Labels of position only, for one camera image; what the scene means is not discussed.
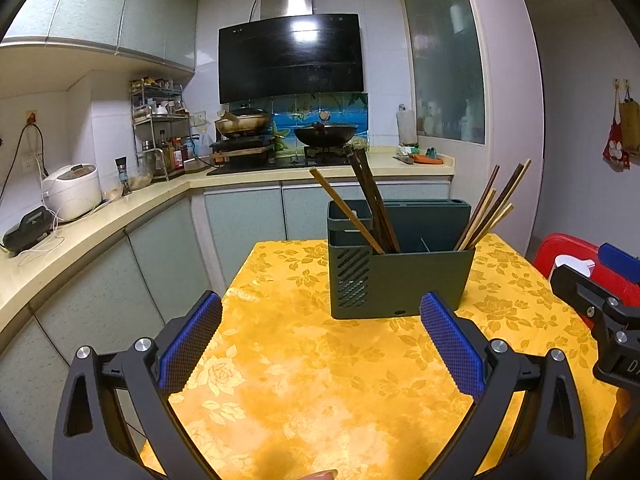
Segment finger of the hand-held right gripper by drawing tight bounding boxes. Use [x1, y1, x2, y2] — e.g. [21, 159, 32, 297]
[550, 264, 640, 342]
[597, 242, 640, 286]

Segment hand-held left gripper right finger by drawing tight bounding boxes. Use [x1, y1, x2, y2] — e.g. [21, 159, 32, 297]
[419, 291, 587, 480]

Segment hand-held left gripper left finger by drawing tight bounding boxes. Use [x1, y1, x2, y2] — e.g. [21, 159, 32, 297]
[52, 290, 223, 480]

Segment dark green utensil holder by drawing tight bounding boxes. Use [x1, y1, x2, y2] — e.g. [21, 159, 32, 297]
[327, 199, 476, 320]

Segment pale wooden chopstick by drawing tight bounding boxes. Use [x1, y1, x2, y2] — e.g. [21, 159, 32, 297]
[472, 203, 515, 251]

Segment light wooden chopstick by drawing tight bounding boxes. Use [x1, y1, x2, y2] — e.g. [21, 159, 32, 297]
[457, 188, 498, 251]

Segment dark brown chopstick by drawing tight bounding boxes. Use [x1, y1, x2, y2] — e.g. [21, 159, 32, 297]
[465, 162, 526, 251]
[454, 164, 501, 251]
[359, 147, 402, 253]

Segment person's right hand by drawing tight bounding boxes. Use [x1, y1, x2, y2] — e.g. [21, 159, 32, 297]
[602, 387, 635, 456]

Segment red plastic stool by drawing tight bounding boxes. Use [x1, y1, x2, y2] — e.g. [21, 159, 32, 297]
[532, 232, 640, 291]

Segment red printed hanging bag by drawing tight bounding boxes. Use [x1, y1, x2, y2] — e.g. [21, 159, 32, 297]
[602, 87, 632, 171]

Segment yellow floral tablecloth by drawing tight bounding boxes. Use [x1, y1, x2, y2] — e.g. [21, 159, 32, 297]
[140, 234, 618, 480]

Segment brown hanging bag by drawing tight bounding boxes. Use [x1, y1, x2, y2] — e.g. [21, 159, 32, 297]
[618, 85, 640, 153]

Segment beige kitchen countertop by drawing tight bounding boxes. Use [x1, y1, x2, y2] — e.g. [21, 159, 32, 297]
[0, 147, 456, 333]

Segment black pepper grinder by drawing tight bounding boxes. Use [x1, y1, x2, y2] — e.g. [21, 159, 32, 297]
[114, 156, 132, 197]

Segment glass jar with metal lid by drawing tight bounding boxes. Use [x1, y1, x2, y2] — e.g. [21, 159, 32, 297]
[139, 140, 162, 177]

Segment white rice cooker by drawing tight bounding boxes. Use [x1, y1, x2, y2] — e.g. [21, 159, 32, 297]
[41, 163, 102, 222]

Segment wooden board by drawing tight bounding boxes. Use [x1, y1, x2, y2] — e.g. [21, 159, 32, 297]
[210, 147, 275, 167]

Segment black gas stove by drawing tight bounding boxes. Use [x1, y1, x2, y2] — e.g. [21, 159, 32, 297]
[206, 152, 361, 177]

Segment black sandwich maker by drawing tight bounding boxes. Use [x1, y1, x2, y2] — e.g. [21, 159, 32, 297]
[2, 206, 53, 253]

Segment clear plastic jug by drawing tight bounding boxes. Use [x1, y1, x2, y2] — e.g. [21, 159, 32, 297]
[192, 127, 211, 160]

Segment black portable cooktop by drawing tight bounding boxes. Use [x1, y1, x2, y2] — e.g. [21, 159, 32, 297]
[209, 134, 276, 153]

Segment golden frying pan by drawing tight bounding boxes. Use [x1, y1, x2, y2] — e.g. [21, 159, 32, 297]
[215, 105, 273, 136]

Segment metal spice rack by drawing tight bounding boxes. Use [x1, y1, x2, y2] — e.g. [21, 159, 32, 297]
[130, 77, 191, 178]

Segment black wok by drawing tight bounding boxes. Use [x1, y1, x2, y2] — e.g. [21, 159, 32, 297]
[293, 121, 358, 147]

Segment blue seascape tile mural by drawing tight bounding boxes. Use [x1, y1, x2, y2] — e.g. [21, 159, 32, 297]
[225, 92, 369, 153]

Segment frosted glass window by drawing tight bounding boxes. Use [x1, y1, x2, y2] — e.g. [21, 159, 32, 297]
[400, 0, 487, 146]

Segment black range hood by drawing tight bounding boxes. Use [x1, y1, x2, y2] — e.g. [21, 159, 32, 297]
[218, 13, 366, 104]

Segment black power cable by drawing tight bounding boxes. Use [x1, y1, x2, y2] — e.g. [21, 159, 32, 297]
[0, 122, 47, 198]

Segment pale green wall cabinets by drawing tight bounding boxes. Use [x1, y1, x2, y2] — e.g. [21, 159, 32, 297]
[0, 0, 199, 73]

